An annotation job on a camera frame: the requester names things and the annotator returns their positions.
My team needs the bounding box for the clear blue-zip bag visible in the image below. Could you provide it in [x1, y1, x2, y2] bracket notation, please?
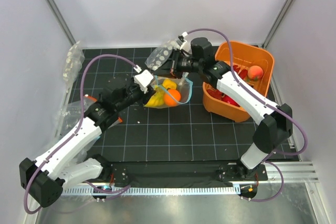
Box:
[144, 76, 193, 109]

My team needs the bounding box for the clear dotted bag at wall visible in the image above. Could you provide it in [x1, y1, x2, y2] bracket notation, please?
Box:
[62, 41, 85, 89]

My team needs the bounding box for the clear polka dot bag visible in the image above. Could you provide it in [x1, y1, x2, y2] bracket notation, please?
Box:
[145, 39, 182, 71]

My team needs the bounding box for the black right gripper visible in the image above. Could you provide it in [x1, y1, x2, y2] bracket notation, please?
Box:
[153, 49, 202, 80]

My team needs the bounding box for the yellow toy bell pepper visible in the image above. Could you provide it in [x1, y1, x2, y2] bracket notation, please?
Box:
[162, 79, 177, 90]

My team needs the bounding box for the white slotted cable duct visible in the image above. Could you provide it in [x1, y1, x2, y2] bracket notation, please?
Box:
[61, 184, 240, 197]

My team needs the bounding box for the red toy lobster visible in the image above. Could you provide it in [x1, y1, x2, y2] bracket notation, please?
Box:
[233, 65, 248, 80]

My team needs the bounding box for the red toy apple lower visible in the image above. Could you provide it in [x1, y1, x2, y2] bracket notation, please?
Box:
[222, 95, 240, 107]

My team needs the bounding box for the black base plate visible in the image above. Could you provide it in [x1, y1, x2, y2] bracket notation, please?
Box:
[87, 161, 268, 188]

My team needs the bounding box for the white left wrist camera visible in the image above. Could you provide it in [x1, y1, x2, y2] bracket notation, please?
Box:
[134, 70, 154, 93]

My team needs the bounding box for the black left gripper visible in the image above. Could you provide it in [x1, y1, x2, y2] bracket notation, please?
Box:
[115, 74, 156, 112]

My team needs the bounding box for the toy peach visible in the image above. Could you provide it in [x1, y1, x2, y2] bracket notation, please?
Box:
[247, 65, 264, 81]

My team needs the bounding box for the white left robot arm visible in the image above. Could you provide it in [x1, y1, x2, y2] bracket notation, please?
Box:
[19, 74, 155, 208]

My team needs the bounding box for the toy orange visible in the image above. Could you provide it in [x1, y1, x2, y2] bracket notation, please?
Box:
[163, 89, 181, 106]

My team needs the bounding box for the orange plastic bin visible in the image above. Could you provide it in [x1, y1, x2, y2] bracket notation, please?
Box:
[203, 41, 277, 124]

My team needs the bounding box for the clear red-zip bag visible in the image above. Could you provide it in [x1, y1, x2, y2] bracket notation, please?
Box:
[58, 94, 123, 139]

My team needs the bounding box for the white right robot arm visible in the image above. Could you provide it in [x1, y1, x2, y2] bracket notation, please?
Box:
[145, 37, 293, 180]

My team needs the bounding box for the yellow toy banana bunch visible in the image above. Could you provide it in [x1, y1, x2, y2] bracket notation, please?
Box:
[144, 90, 165, 108]

